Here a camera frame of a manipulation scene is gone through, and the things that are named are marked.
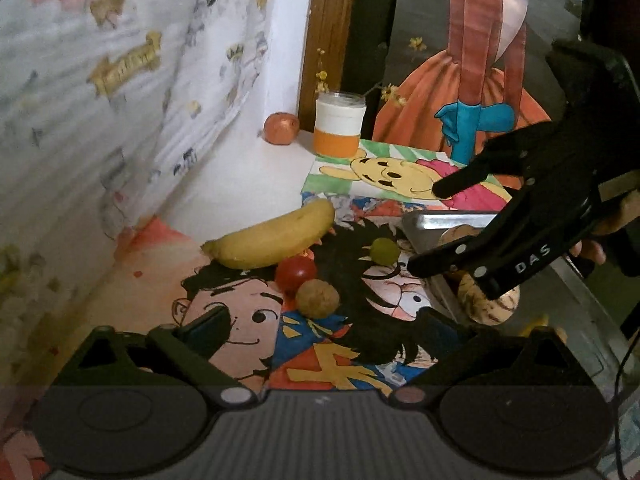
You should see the red cherry tomato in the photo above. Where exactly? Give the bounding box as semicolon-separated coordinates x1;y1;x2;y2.
275;255;319;297

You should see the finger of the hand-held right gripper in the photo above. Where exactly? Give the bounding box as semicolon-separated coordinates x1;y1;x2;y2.
432;130;538;198
407;187;546;298

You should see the white printed blanket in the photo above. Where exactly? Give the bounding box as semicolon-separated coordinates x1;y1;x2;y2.
0;0;281;386

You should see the brown wooden door post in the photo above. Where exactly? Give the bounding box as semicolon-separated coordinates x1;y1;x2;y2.
298;0;359;131

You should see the red apple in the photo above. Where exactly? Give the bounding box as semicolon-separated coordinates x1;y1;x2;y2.
263;112;301;146

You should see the metal tray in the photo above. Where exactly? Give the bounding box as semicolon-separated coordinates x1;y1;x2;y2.
402;210;623;378

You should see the striped pepino melon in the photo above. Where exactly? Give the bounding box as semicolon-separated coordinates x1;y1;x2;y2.
457;272;521;326
437;225;484;249

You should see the person's right hand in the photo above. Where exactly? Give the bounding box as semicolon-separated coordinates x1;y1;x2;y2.
570;195;640;267

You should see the yellow banana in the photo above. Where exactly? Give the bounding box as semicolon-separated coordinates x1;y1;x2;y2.
201;198;336;270

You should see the green grape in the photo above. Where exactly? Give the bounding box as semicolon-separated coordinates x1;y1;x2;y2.
371;238;401;266

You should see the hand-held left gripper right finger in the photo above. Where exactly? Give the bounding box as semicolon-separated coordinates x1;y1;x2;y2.
390;307;601;407

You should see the black cable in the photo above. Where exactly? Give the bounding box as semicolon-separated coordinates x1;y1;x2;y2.
614;327;640;480

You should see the white and orange jar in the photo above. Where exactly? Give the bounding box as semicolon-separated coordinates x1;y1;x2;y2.
313;91;366;158

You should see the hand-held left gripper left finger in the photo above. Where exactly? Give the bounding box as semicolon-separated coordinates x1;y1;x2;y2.
52;306;258;407

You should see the cartoon printed tablecloth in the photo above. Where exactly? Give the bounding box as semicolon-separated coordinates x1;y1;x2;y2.
0;141;566;480

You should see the brown spotted banana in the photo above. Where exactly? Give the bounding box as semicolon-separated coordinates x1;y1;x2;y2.
520;315;567;342

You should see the wall poster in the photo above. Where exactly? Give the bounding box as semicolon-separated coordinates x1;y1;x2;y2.
372;0;586;191

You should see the brown potato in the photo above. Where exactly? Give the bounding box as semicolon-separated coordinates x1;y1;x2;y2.
295;280;340;319

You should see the yellow flower twig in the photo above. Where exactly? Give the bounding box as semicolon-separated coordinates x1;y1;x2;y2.
315;47;402;108

